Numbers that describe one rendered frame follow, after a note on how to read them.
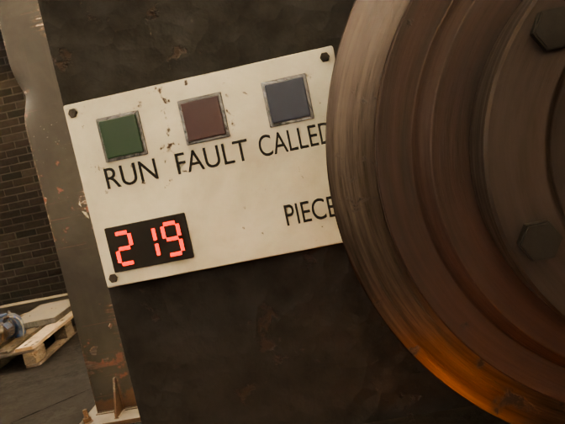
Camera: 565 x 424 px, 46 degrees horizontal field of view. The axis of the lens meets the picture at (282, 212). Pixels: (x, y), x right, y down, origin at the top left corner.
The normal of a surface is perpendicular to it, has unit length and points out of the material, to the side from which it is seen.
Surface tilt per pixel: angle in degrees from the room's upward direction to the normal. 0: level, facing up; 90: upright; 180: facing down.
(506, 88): 90
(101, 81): 90
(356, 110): 90
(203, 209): 90
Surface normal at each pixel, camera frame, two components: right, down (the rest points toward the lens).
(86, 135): -0.08, 0.13
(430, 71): -0.90, -0.18
